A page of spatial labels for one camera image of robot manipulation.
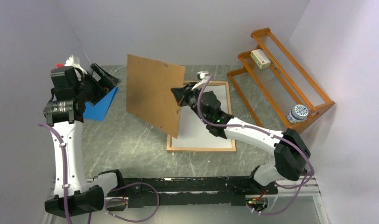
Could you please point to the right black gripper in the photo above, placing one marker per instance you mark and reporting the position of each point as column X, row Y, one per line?
column 182, row 94

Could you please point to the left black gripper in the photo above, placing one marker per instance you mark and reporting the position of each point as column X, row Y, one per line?
column 104, row 85

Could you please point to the brown cardboard backing board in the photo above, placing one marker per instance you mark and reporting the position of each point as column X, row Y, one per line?
column 148, row 92

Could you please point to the light wooden picture frame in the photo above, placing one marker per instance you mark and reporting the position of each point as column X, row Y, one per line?
column 222, row 91

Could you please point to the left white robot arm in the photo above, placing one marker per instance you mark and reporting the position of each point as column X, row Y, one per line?
column 73, row 195

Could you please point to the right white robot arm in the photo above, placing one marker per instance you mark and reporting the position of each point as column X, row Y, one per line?
column 291, row 155

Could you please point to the blue paper sheet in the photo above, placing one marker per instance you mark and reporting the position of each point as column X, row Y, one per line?
column 99, row 111

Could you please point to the white red small box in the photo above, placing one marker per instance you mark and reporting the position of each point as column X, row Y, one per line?
column 260, row 58

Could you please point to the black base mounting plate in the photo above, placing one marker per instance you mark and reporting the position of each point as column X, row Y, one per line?
column 233, row 190

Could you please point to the orange wooden shelf rack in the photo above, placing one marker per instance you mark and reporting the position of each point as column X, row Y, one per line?
column 285, row 83

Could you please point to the blue white ceramic jar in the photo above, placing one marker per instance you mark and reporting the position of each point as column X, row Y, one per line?
column 297, row 114

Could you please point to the aluminium rail frame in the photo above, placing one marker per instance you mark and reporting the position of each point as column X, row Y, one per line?
column 293, row 203

